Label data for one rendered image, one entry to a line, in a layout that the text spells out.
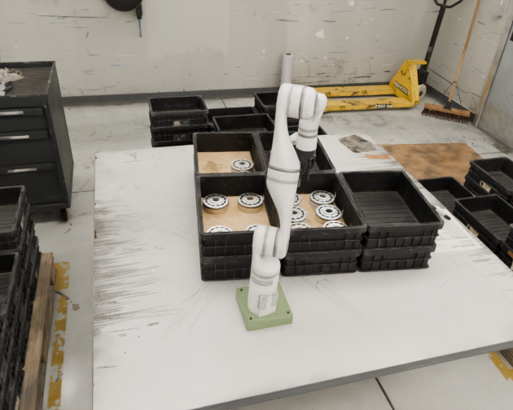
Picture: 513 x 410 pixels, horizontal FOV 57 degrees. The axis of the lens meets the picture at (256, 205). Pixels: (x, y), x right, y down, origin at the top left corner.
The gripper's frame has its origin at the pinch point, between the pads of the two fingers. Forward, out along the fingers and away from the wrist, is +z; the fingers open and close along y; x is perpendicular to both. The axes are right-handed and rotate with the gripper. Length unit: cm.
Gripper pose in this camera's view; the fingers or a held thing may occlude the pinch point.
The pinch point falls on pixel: (301, 179)
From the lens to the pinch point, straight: 181.2
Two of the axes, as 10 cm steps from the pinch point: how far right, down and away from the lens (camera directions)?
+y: 5.9, -4.3, 6.9
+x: -8.1, -3.7, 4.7
